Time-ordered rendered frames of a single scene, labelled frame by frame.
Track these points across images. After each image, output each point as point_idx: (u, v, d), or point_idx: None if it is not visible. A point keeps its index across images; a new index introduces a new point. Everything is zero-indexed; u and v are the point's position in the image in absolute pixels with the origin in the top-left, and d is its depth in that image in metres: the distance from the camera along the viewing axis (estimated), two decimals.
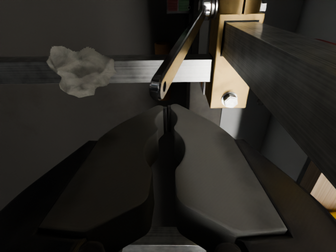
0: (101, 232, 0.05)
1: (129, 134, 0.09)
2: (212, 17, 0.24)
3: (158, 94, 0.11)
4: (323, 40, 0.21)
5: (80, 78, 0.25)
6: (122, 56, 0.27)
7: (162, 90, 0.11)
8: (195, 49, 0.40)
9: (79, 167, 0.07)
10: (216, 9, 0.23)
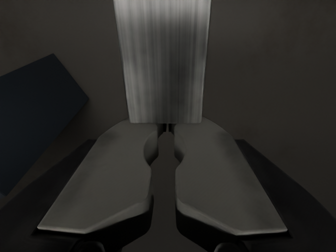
0: (100, 231, 0.05)
1: (128, 133, 0.09)
2: None
3: None
4: None
5: None
6: None
7: None
8: None
9: (78, 166, 0.07)
10: None
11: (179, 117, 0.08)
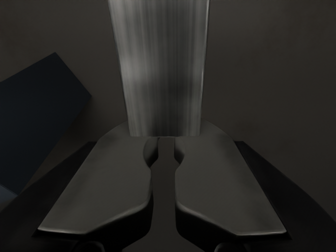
0: (101, 233, 0.05)
1: (128, 135, 0.09)
2: None
3: None
4: None
5: None
6: None
7: None
8: None
9: (79, 168, 0.07)
10: None
11: (178, 131, 0.08)
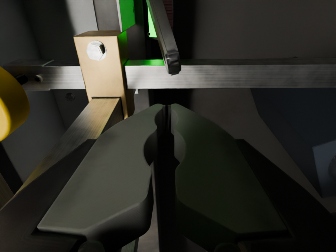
0: (100, 231, 0.05)
1: (128, 133, 0.09)
2: None
3: (171, 71, 0.09)
4: None
5: None
6: None
7: (166, 63, 0.09)
8: None
9: (78, 166, 0.07)
10: None
11: None
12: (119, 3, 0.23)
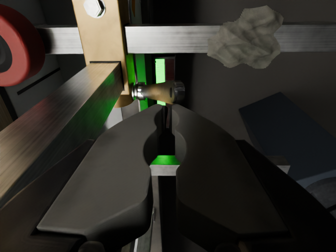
0: (100, 231, 0.05)
1: (127, 133, 0.09)
2: (135, 84, 0.28)
3: (176, 92, 0.11)
4: (12, 81, 0.24)
5: (248, 41, 0.22)
6: (200, 49, 0.26)
7: (172, 92, 0.11)
8: (145, 22, 0.37)
9: (78, 166, 0.07)
10: (132, 92, 0.28)
11: None
12: None
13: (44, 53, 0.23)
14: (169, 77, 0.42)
